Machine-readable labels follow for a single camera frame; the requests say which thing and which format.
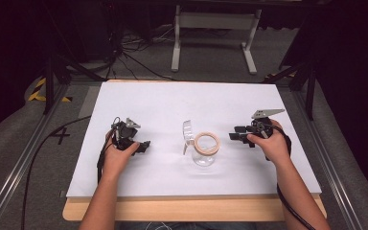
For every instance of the glass jar with hinged lid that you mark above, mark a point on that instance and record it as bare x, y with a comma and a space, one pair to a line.
204, 156

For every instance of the white metal stand frame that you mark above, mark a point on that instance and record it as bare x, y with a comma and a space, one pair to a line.
215, 20

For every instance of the person's right hand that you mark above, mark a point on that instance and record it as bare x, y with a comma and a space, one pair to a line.
273, 147

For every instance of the person's left hand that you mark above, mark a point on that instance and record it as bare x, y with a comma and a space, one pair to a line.
115, 159

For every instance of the white table mat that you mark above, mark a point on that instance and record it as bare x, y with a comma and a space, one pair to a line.
159, 105

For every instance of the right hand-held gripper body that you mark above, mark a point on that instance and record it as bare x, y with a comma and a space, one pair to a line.
262, 126

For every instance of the yellow black floor tape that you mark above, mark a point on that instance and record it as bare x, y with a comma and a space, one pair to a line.
35, 95

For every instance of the black floor tape mark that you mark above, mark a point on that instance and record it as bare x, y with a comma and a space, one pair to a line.
60, 135

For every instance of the black tripod stand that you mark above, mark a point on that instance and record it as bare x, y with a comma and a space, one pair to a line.
49, 86
310, 92

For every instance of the aluminium floor rail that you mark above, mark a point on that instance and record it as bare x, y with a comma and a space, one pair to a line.
329, 166
19, 167

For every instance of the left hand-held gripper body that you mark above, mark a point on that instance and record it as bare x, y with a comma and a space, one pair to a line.
124, 135

